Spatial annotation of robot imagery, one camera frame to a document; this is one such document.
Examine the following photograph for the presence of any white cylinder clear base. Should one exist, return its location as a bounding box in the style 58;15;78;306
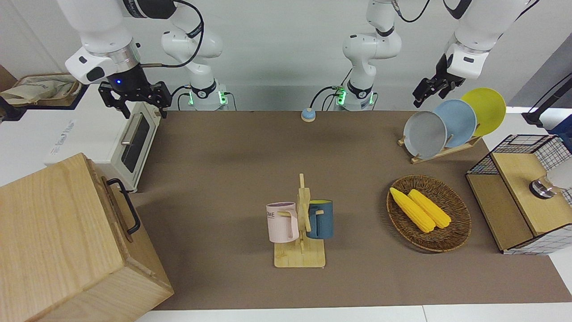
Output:
530;163;572;199

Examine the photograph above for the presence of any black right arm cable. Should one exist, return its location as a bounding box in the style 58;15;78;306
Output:
142;0;205;69

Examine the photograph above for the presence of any brown wicker basket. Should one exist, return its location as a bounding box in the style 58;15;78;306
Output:
386;174;472;253

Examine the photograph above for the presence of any wooden mug tree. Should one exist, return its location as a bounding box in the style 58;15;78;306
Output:
273;174;327;269

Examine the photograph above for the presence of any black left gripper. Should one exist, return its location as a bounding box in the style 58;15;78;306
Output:
412;54;466;108

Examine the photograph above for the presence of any light blue plate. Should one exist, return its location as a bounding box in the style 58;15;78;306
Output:
433;99;478;148

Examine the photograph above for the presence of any beige cloth bag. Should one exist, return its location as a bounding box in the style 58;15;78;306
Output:
0;74;81;106

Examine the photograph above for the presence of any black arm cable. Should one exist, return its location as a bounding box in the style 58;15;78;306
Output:
392;0;431;23
142;0;205;69

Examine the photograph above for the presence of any grey plate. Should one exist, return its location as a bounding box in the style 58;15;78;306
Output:
403;110;448;160

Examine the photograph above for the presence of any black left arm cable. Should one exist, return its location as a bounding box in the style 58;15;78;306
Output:
392;0;431;23

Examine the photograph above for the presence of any blue box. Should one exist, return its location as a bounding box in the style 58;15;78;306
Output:
549;127;572;150

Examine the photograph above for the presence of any light wooden drawer cabinet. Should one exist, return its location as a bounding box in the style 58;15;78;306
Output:
0;153;175;322

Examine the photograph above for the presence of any pink mug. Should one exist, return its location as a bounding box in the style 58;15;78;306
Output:
266;202;300;243

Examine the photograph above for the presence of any black tray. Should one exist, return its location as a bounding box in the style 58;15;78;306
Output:
0;83;88;122

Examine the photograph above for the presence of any wooden drawer with black handle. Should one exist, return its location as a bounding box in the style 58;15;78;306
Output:
87;157;142;244

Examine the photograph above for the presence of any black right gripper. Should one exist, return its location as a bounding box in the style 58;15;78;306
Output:
98;66;173;119

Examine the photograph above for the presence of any yellow corn cob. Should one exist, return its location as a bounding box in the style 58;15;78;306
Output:
408;189;452;229
389;187;436;233

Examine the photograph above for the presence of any wire grid shelf wooden board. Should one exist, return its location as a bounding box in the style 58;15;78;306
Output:
466;134;572;255

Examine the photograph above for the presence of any brown table mat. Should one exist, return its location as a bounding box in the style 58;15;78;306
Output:
130;110;572;310

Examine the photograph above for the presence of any yellow plate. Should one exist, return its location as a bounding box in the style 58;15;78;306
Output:
460;88;507;137

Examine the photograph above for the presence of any dark blue mug yellow inside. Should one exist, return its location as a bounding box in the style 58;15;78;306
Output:
307;199;334;240

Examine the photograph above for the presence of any wooden plate rack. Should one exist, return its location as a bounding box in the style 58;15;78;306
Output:
398;134;483;165

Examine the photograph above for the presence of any white toaster oven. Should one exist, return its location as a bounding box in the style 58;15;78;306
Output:
45;101;162;193

